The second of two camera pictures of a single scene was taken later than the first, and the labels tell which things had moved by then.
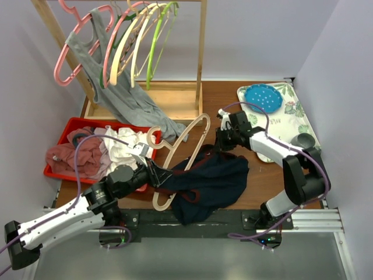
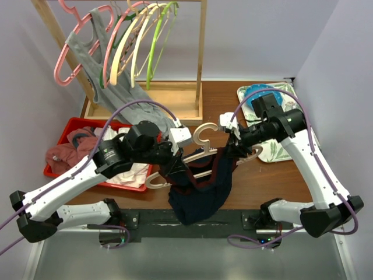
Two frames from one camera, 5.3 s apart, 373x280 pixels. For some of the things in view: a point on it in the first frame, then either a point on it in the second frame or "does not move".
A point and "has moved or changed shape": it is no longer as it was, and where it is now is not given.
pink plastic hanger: (112, 38) does not move
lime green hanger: (174, 3) does not move
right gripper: (221, 144) to (243, 149)
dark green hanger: (126, 16) does not move
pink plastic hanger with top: (80, 22) does not move
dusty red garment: (60, 158) does not move
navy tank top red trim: (210, 180) has moved or changed shape
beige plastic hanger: (171, 149) to (258, 151)
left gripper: (157, 174) to (176, 163)
